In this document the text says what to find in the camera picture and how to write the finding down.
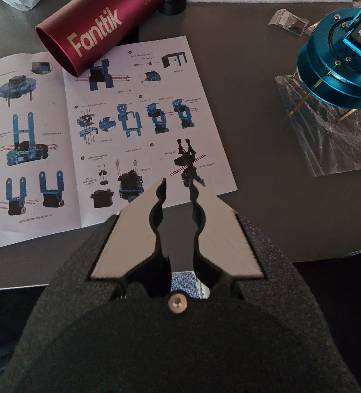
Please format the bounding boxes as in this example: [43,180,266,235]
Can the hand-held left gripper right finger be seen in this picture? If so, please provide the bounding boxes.
[190,179,265,290]

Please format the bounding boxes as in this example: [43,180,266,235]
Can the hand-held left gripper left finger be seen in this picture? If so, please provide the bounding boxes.
[90,178,168,281]

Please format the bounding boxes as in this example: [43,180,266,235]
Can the blue toy robot arm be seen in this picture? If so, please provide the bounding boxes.
[287,0,361,122]

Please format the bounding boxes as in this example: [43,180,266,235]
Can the grey desk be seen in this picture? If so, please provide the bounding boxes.
[0,0,361,292]

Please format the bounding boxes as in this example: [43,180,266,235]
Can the robot assembly manual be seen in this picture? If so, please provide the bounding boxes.
[0,35,239,253]

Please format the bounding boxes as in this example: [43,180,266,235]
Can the large clear plastic bag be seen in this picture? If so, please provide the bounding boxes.
[274,74,361,177]

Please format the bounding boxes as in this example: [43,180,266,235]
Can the red metal tube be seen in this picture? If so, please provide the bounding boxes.
[34,0,166,78]

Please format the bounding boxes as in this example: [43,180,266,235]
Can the scattered small parts bags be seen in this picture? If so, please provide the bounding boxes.
[268,9,326,37]

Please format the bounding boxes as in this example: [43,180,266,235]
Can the black cylindrical cap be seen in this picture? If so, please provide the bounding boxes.
[158,0,187,16]

